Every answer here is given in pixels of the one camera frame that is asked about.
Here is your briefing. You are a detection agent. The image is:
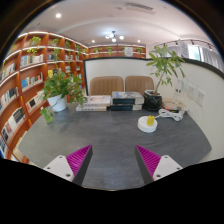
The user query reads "white round charging base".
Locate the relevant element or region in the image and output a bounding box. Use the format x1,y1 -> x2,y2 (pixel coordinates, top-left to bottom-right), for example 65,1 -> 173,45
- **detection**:
137,116 -> 158,133

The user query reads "white power cable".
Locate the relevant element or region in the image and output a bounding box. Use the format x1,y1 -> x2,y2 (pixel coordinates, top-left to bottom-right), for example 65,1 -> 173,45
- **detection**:
155,108 -> 185,122

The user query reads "orange wooden bookshelf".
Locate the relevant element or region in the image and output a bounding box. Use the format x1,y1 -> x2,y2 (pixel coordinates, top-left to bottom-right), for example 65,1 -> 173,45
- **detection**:
0,31 -> 88,163

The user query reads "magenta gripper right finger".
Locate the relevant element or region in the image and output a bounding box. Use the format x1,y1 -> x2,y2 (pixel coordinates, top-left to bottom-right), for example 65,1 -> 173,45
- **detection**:
135,145 -> 182,184

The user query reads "tan chair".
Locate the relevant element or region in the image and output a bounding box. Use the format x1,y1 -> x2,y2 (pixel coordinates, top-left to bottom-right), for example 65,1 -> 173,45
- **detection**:
89,76 -> 124,95
125,76 -> 154,95

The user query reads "yellow charger plug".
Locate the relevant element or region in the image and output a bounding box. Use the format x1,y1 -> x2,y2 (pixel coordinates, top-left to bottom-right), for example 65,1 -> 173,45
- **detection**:
146,115 -> 155,126

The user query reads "tan chair right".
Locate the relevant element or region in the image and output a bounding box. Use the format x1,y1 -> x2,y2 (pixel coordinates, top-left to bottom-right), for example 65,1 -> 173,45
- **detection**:
125,76 -> 154,95

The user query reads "black potted small tree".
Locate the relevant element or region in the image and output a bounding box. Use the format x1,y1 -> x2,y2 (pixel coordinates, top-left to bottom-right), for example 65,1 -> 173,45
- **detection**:
143,45 -> 185,111

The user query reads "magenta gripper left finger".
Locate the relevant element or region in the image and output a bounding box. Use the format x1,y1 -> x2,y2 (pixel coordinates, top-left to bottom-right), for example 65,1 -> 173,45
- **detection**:
44,145 -> 93,186

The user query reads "dark book stack right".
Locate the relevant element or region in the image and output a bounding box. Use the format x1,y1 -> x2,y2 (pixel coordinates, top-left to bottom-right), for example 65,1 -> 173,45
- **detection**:
110,91 -> 144,111

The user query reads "white potted pothos plant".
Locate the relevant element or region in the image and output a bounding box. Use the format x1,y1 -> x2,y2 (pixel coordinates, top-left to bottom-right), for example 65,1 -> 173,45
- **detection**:
40,71 -> 87,123

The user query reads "ceiling chandelier lamp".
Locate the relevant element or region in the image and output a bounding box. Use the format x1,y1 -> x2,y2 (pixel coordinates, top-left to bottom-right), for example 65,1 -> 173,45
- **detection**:
105,31 -> 124,43

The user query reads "white book stack left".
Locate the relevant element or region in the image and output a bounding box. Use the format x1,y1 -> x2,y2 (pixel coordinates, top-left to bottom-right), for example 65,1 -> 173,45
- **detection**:
76,95 -> 111,111

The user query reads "tan chair left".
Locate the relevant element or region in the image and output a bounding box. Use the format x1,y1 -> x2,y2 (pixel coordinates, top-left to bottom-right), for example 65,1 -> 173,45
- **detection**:
89,76 -> 124,95

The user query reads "white wall socket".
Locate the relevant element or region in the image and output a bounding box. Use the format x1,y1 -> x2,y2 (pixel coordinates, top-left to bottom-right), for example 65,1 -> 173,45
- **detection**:
196,90 -> 206,106
187,84 -> 196,99

